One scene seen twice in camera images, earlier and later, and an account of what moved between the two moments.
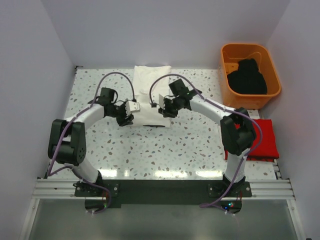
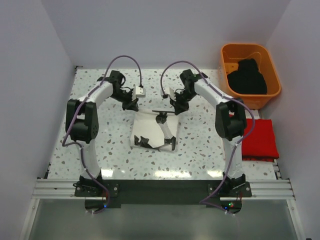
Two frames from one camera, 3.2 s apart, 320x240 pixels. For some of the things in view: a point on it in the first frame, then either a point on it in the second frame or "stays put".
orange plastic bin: x=230 y=55 stays put
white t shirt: x=150 y=81 to x=144 y=124
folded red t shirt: x=264 y=148 stays put
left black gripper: x=125 y=119 to x=131 y=104
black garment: x=247 y=79 stays put
